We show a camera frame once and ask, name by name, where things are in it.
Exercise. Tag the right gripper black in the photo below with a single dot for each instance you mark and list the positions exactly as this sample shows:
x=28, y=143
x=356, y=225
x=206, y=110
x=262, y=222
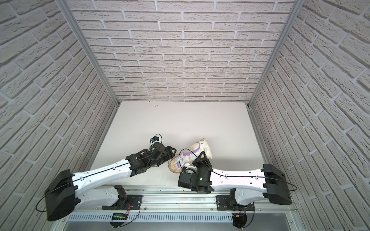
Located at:
x=201, y=160

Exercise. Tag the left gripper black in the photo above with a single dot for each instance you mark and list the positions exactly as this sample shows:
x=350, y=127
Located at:
x=169, y=151

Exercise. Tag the oats bag white purple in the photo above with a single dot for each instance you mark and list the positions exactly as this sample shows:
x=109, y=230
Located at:
x=188, y=155

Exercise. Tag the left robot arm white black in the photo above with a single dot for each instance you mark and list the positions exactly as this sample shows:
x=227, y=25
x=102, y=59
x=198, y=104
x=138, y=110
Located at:
x=70, y=191

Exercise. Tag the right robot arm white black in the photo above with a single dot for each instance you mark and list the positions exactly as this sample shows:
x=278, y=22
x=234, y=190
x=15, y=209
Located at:
x=245, y=187

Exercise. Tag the right controller board round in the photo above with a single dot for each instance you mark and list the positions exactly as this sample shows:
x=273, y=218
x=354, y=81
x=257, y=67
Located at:
x=239, y=220

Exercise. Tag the left controller board green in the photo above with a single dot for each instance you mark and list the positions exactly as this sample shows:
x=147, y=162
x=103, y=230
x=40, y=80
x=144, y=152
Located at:
x=119, y=216

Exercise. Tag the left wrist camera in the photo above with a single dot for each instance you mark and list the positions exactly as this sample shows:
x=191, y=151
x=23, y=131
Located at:
x=153, y=140

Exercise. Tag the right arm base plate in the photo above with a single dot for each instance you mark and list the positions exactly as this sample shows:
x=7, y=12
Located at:
x=224, y=203

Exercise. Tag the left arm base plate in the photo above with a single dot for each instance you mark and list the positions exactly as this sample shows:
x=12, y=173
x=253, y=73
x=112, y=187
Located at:
x=132, y=202

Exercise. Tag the aluminium mounting rail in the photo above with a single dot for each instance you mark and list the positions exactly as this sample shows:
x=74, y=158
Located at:
x=167, y=200

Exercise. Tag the perforated cable duct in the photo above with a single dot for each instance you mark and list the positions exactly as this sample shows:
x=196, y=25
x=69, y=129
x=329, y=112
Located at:
x=152, y=217

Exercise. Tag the left aluminium corner post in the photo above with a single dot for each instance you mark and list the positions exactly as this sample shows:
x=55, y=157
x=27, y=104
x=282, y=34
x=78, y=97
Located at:
x=68, y=14

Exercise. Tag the aluminium corner post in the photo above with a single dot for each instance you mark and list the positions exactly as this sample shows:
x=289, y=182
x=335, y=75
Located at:
x=68, y=14
x=280, y=42

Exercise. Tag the right aluminium corner post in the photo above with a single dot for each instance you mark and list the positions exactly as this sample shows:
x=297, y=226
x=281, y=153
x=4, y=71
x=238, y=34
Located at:
x=280, y=42

